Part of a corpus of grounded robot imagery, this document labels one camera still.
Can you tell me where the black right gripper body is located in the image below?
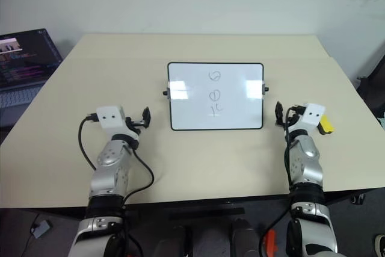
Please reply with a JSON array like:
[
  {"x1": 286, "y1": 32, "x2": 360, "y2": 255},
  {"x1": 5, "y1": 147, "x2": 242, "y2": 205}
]
[{"x1": 283, "y1": 105, "x2": 306, "y2": 129}]

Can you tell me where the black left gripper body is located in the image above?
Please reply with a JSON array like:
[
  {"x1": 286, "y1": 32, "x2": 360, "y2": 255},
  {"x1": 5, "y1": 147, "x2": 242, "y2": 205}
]
[{"x1": 124, "y1": 115, "x2": 146, "y2": 135}]

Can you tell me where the yellow whiteboard eraser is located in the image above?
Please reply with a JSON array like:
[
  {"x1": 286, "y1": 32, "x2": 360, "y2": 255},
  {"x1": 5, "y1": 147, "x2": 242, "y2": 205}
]
[{"x1": 318, "y1": 115, "x2": 336, "y2": 135}]

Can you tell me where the black-framed small whiteboard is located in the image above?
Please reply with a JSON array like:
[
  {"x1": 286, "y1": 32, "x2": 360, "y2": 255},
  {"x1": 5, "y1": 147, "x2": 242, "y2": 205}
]
[{"x1": 161, "y1": 61, "x2": 270, "y2": 132}]

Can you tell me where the dark chair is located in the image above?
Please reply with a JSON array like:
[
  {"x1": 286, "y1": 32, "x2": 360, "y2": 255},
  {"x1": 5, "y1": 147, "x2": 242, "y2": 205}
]
[{"x1": 357, "y1": 54, "x2": 385, "y2": 119}]

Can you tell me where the black bar under table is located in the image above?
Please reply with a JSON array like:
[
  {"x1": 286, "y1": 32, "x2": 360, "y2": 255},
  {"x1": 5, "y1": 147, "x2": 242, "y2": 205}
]
[{"x1": 169, "y1": 206, "x2": 245, "y2": 221}]

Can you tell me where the dark rounded shape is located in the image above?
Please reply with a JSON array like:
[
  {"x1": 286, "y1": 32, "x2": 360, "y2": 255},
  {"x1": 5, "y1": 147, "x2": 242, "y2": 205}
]
[
  {"x1": 153, "y1": 225, "x2": 194, "y2": 257},
  {"x1": 230, "y1": 217, "x2": 261, "y2": 257}
]

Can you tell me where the orange plastic object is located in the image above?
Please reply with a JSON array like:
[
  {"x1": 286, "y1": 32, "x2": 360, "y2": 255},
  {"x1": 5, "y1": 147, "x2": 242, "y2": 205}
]
[{"x1": 263, "y1": 229, "x2": 278, "y2": 257}]

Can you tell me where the open laptop computer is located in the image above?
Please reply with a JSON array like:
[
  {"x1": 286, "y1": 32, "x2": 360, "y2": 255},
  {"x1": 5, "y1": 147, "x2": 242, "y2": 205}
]
[{"x1": 0, "y1": 28, "x2": 64, "y2": 128}]

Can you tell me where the grey power adapter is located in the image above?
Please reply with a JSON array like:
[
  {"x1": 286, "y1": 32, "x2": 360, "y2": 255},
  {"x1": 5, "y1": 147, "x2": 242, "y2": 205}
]
[{"x1": 31, "y1": 220, "x2": 53, "y2": 239}]

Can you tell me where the dark shoe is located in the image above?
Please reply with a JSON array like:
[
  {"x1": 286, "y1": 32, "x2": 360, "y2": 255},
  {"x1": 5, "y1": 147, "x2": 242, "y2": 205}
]
[{"x1": 374, "y1": 233, "x2": 385, "y2": 257}]

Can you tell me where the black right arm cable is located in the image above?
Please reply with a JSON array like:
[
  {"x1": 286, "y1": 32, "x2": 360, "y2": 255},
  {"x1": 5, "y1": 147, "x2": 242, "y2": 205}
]
[{"x1": 265, "y1": 105, "x2": 304, "y2": 235}]

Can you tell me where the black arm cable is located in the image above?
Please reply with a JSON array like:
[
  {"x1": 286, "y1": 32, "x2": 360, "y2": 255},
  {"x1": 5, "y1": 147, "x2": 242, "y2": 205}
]
[
  {"x1": 265, "y1": 105, "x2": 304, "y2": 235},
  {"x1": 78, "y1": 113, "x2": 156, "y2": 209}
]

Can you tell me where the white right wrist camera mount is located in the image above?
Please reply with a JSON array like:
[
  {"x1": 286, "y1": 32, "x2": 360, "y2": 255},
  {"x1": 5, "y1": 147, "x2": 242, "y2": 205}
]
[{"x1": 296, "y1": 102, "x2": 327, "y2": 134}]

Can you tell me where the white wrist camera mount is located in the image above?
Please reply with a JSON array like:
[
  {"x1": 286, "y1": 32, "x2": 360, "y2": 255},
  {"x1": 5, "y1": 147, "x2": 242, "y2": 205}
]
[
  {"x1": 296, "y1": 102, "x2": 327, "y2": 134},
  {"x1": 96, "y1": 105, "x2": 140, "y2": 141}
]

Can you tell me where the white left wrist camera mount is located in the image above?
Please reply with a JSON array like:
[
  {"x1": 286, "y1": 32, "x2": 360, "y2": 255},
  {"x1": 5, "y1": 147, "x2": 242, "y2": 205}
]
[{"x1": 96, "y1": 105, "x2": 140, "y2": 141}]

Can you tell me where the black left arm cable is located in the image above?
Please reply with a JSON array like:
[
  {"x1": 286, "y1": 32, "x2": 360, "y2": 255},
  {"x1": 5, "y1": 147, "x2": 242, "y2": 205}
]
[{"x1": 78, "y1": 113, "x2": 156, "y2": 209}]

